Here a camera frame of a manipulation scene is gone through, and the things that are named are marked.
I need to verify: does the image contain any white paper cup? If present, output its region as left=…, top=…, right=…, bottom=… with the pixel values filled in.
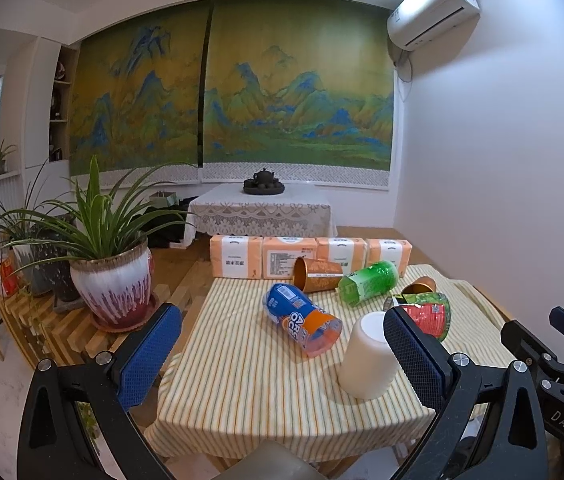
left=338, top=311, right=399, bottom=400

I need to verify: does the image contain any red green drink cup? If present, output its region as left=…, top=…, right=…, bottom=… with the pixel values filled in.
left=384, top=292, right=451, bottom=341

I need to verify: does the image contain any plain orange paper cup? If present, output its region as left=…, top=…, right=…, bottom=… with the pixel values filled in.
left=401, top=276, right=437, bottom=295

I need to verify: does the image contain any orange patterned paper cup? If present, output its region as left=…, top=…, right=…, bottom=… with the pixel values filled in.
left=291, top=257, right=344, bottom=294

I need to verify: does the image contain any wooden slat bench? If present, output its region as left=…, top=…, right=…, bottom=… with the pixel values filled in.
left=0, top=259, right=214, bottom=376

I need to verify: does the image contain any striped tablecloth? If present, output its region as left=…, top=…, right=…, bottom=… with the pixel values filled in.
left=144, top=263, right=519, bottom=463

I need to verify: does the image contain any green plastic bottle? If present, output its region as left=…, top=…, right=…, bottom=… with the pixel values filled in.
left=337, top=261, right=399, bottom=307

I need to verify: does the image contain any potted spider plant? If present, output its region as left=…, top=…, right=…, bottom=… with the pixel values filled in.
left=0, top=154, right=199, bottom=335

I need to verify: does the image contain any rightmost orange tissue pack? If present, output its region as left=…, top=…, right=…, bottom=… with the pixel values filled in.
left=367, top=238, right=412, bottom=276

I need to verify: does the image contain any orange tissue pack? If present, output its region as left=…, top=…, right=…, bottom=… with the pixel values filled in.
left=317, top=237, right=367, bottom=275
left=367, top=238, right=412, bottom=276
left=262, top=237, right=318, bottom=280
left=209, top=235, right=262, bottom=280

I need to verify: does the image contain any blue orange drink bottle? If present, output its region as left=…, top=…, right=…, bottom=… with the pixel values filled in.
left=262, top=283, right=343, bottom=358

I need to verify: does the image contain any black bag on floor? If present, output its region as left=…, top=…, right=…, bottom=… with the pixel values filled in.
left=140, top=197, right=193, bottom=249

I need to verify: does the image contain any leftmost orange tissue pack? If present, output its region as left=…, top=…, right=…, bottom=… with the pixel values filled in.
left=209, top=235, right=262, bottom=280

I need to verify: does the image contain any lace covered side table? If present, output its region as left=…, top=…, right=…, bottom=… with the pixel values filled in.
left=182, top=183, right=337, bottom=246

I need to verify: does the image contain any black tea set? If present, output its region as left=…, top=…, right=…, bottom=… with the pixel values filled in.
left=243, top=168, right=285, bottom=196

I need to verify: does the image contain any white air conditioner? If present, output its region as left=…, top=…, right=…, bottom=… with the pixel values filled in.
left=387, top=0, right=480, bottom=52

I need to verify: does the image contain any wooden wall shelf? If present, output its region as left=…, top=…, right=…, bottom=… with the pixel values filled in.
left=48, top=46, right=79, bottom=162

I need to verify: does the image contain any landscape wall painting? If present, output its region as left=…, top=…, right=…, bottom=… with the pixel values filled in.
left=69, top=0, right=393, bottom=174

